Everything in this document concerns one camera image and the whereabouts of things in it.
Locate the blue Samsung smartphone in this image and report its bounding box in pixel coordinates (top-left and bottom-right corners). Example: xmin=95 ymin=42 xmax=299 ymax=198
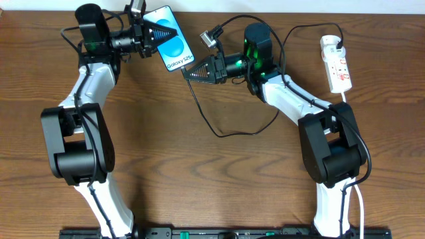
xmin=143 ymin=5 xmax=195 ymax=72

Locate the black charging cable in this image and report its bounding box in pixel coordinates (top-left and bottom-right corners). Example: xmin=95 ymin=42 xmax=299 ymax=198
xmin=181 ymin=22 xmax=345 ymax=138

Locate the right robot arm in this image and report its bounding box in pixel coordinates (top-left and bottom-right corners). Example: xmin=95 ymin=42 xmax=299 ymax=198
xmin=182 ymin=23 xmax=371 ymax=238

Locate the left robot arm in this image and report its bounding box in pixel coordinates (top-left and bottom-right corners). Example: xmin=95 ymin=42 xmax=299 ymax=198
xmin=41 ymin=1 xmax=177 ymax=238

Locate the white charger plug adapter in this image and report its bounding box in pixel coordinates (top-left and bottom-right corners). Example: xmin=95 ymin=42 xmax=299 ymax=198
xmin=320 ymin=35 xmax=345 ymax=55

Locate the white power strip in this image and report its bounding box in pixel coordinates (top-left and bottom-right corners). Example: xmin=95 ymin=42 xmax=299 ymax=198
xmin=321 ymin=45 xmax=352 ymax=94

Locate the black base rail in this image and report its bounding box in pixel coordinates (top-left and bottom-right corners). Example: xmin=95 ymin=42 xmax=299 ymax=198
xmin=58 ymin=226 xmax=392 ymax=239

